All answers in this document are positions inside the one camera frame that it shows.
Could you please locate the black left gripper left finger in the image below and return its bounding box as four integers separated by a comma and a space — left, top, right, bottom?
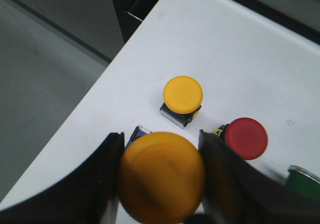
0, 133, 125, 224

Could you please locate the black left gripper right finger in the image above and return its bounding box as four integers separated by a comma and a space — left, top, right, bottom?
198, 130, 320, 224

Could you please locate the yellow mushroom push button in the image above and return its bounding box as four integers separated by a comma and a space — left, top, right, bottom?
117, 132, 205, 224
159, 75, 203, 129

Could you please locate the red mushroom push button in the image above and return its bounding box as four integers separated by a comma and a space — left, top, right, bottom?
212, 117, 269, 160

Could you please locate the green conveyor belt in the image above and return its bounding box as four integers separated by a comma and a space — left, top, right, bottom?
285, 171, 320, 202

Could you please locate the black cabinet beside table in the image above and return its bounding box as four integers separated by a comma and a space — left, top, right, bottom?
112, 0, 159, 42

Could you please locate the aluminium conveyor frame rail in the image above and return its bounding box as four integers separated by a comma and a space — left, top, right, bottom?
287, 165, 320, 184

